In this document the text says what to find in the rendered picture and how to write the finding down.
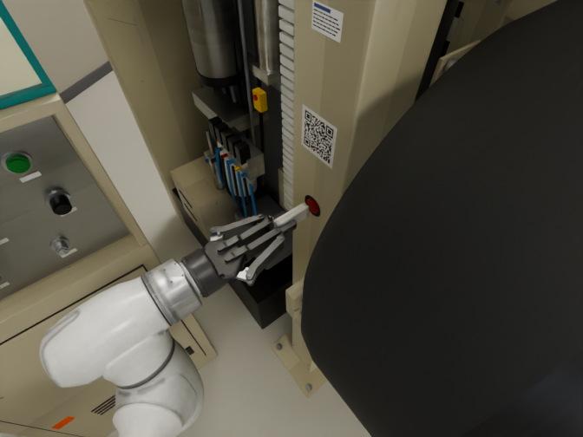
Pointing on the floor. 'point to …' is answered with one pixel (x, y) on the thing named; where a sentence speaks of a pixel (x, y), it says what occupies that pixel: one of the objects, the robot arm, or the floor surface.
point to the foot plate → (284, 348)
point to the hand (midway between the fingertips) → (291, 218)
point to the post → (351, 101)
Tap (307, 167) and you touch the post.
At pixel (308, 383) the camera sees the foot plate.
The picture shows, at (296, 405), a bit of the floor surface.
